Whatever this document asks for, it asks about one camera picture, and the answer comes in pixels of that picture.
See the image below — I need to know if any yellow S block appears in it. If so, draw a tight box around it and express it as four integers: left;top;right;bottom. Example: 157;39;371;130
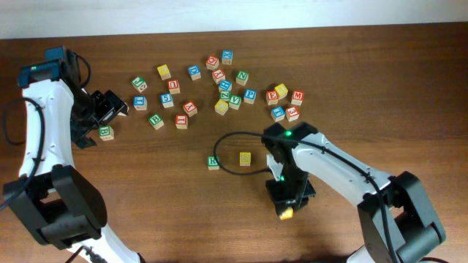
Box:
279;207;294;221
239;152;252;167

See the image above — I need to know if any green R block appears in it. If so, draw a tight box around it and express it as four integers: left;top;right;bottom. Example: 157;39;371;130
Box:
207;156;220;170

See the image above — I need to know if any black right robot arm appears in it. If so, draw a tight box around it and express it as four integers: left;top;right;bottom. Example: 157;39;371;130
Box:
261;123;446;262

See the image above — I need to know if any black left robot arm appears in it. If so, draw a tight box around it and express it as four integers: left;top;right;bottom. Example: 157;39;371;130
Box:
1;46;143;262

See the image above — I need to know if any green B block left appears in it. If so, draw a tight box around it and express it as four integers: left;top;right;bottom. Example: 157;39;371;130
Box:
99;126;114;141

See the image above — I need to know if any green b block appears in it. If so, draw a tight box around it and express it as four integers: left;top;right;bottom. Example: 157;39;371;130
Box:
99;126;114;141
148;113;164;130

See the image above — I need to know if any green J block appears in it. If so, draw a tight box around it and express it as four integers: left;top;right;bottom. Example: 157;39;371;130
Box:
131;77;148;93

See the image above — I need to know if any green B block centre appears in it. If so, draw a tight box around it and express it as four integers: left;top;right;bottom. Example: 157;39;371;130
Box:
148;113;164;130

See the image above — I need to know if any blue 5 block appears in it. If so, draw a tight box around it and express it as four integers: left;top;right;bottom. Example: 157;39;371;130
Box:
160;94;174;108

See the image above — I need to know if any yellow block far left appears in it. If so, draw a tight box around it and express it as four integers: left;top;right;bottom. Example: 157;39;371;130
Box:
156;64;172;80

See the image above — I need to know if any red 3 block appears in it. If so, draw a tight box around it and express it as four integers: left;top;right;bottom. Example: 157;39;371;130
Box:
285;106;300;122

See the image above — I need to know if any red U block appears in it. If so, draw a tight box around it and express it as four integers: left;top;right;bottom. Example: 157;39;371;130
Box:
167;80;181;94

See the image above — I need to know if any blue E block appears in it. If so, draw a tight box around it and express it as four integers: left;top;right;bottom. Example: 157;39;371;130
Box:
271;106;286;122

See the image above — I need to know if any red I block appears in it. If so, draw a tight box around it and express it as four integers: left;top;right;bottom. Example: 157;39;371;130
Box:
175;115;188;129

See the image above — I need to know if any red M block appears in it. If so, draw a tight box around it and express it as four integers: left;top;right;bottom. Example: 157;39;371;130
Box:
291;91;304;106

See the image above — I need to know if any red E block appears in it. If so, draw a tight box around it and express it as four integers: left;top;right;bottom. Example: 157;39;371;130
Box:
266;90;279;106

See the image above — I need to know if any yellow block right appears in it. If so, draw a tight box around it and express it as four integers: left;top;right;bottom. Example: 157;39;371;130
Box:
274;83;288;99

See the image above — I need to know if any blue D block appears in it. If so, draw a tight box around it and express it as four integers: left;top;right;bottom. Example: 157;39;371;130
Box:
188;65;201;80

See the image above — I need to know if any blue P block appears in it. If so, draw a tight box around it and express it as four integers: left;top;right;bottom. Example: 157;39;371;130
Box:
244;89;257;104

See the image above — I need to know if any green V block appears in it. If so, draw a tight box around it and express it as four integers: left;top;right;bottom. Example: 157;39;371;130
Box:
229;95;242;110

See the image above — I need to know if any yellow block centre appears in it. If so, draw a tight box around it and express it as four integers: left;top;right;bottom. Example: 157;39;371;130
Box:
214;99;229;115

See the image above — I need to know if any green Z block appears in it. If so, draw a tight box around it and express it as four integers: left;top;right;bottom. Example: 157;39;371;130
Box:
219;91;231;102

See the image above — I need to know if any red C block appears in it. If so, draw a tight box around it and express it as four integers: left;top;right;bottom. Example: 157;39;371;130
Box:
205;56;219;71

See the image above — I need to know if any red Y block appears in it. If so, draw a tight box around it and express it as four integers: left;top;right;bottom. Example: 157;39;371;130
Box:
212;69;226;85

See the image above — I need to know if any green N block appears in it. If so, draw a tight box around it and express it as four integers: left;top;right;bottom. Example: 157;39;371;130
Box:
235;70;249;86

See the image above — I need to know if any blue block centre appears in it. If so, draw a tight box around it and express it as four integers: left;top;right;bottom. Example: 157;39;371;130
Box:
218;80;233;92

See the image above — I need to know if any blue X block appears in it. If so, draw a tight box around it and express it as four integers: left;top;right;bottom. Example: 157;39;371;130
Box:
222;50;233;65

